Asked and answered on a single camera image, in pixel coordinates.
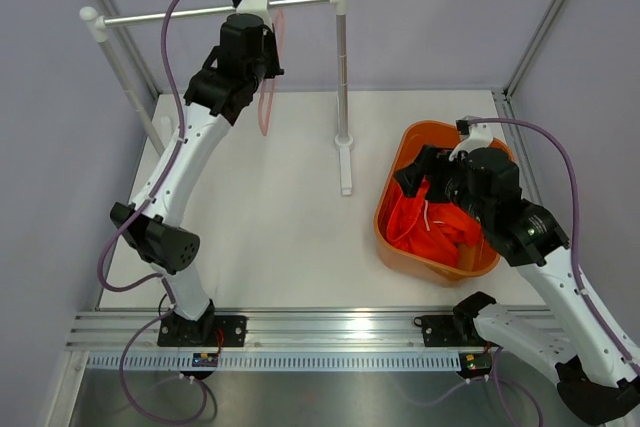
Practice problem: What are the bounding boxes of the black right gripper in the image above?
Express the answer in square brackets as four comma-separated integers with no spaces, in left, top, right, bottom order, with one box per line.
[393,144,492,226]

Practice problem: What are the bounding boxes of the pink clothes hanger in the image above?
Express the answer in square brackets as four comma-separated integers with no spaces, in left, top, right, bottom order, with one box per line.
[257,9,286,137]

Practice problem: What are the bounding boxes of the orange shorts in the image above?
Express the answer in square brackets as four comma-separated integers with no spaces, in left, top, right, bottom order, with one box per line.
[385,180,483,267]

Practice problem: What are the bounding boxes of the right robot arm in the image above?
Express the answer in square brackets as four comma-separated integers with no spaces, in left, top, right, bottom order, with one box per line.
[393,145,639,426]

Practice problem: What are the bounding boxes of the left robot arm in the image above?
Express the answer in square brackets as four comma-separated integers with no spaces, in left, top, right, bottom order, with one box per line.
[110,13,284,347]

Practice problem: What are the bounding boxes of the orange plastic laundry basket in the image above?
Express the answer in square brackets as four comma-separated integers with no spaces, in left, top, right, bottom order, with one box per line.
[374,121,501,287]

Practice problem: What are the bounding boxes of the white metal clothes rack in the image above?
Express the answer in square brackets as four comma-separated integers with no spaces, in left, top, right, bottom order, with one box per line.
[78,0,357,197]

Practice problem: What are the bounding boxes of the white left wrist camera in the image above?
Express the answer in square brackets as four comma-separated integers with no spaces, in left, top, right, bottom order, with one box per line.
[235,0,273,30]

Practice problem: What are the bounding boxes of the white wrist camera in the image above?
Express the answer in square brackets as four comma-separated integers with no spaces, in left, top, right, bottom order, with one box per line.
[449,117,494,162]
[235,0,273,30]

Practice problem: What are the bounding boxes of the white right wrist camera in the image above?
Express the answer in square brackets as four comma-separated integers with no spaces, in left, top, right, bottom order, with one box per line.
[449,117,494,162]

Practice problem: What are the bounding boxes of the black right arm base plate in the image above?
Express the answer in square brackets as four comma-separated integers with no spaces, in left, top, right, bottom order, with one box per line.
[413,314,487,348]

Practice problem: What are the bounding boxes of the white slotted cable duct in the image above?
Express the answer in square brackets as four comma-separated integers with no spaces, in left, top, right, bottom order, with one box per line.
[87,350,461,372]

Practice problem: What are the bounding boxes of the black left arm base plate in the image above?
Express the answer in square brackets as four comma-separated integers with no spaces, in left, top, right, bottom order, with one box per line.
[157,314,247,348]

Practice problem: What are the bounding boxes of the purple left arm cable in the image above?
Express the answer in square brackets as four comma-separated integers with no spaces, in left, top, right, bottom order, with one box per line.
[97,0,239,423]

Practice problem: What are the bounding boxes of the aluminium mounting rail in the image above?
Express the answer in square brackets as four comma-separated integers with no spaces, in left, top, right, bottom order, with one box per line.
[64,310,566,352]

